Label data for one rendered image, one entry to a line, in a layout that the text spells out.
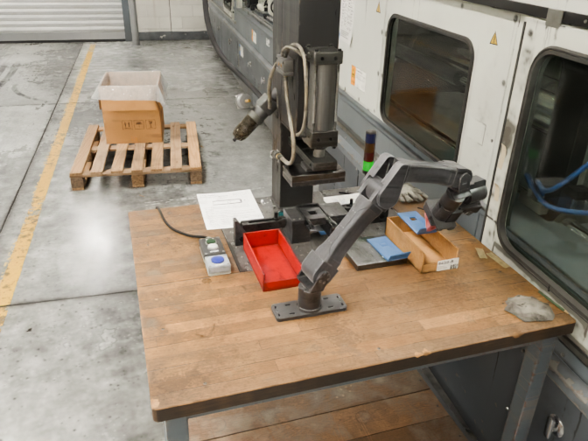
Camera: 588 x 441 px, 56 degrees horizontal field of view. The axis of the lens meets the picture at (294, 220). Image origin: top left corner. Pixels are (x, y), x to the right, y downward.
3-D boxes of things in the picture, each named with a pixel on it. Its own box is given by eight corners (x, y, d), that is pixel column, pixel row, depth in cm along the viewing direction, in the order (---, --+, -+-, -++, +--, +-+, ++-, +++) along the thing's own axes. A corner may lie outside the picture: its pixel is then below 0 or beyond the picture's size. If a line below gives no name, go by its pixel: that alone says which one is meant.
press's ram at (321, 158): (291, 197, 174) (294, 103, 161) (269, 166, 196) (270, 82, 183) (346, 191, 179) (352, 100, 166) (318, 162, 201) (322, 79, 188)
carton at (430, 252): (420, 276, 170) (423, 254, 166) (384, 237, 191) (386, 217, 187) (457, 269, 173) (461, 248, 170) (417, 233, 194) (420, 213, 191)
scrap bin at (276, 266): (262, 291, 159) (262, 274, 156) (242, 248, 180) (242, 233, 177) (303, 285, 162) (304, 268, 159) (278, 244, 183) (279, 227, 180)
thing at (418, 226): (419, 236, 173) (420, 228, 171) (396, 213, 185) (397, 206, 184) (438, 234, 175) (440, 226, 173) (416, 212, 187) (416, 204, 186)
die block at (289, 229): (291, 244, 183) (291, 224, 180) (283, 230, 192) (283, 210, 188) (347, 236, 189) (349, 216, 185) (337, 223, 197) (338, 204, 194)
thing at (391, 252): (390, 263, 170) (391, 255, 169) (367, 240, 183) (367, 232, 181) (409, 260, 172) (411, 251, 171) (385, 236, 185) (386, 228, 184)
